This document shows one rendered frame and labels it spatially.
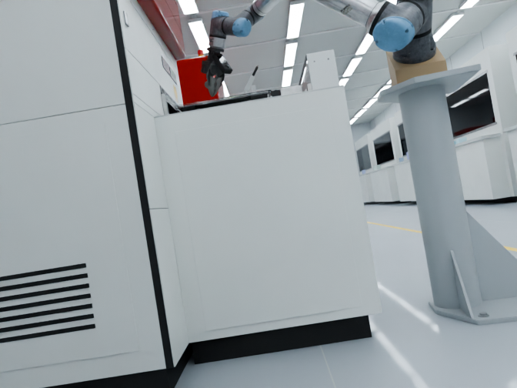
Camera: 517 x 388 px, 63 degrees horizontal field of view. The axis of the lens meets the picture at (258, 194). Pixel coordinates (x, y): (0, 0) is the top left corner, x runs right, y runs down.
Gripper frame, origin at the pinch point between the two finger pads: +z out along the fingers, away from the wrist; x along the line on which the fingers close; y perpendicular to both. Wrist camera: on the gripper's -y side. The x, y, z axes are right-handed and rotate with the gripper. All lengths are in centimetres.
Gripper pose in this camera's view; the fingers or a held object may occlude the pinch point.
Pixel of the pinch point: (213, 94)
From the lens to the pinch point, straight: 199.8
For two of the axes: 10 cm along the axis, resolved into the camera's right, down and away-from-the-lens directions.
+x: -7.6, 0.8, -6.4
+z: -1.5, 9.4, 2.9
